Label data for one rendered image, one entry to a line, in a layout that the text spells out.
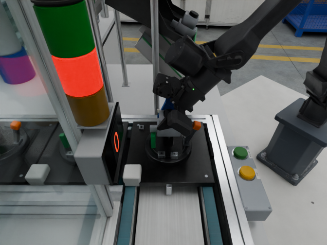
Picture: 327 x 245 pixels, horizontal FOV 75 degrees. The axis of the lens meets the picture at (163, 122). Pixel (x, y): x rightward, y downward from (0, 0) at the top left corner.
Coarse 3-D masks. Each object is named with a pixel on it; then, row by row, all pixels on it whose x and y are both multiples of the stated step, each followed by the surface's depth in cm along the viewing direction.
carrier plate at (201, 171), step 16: (144, 128) 71; (144, 144) 66; (192, 144) 66; (128, 160) 61; (144, 160) 61; (192, 160) 61; (208, 160) 61; (144, 176) 57; (160, 176) 57; (176, 176) 57; (192, 176) 57; (208, 176) 57
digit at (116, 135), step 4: (116, 124) 35; (116, 128) 35; (112, 132) 32; (116, 132) 35; (112, 136) 32; (116, 136) 35; (112, 140) 32; (116, 140) 35; (120, 140) 38; (112, 144) 32; (116, 144) 35; (120, 144) 38; (116, 148) 35; (116, 152) 35; (116, 156) 35; (116, 160) 35
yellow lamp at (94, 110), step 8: (104, 88) 29; (72, 96) 26; (88, 96) 26; (96, 96) 27; (104, 96) 29; (72, 104) 27; (80, 104) 27; (88, 104) 27; (96, 104) 28; (104, 104) 29; (72, 112) 29; (80, 112) 28; (88, 112) 28; (96, 112) 28; (104, 112) 29; (80, 120) 29; (88, 120) 29; (96, 120) 29; (104, 120) 30
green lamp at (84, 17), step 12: (84, 0) 22; (36, 12) 20; (48, 12) 20; (60, 12) 20; (72, 12) 20; (84, 12) 21; (48, 24) 20; (60, 24) 20; (72, 24) 21; (84, 24) 22; (48, 36) 21; (60, 36) 21; (72, 36) 21; (84, 36) 22; (48, 48) 23; (60, 48) 22; (72, 48) 22; (84, 48) 23
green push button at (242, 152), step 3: (237, 147) 65; (240, 147) 65; (234, 150) 64; (237, 150) 64; (240, 150) 64; (243, 150) 64; (246, 150) 64; (234, 153) 64; (237, 153) 63; (240, 153) 63; (243, 153) 63; (246, 153) 63; (237, 156) 63; (240, 156) 62; (243, 156) 62; (246, 156) 63
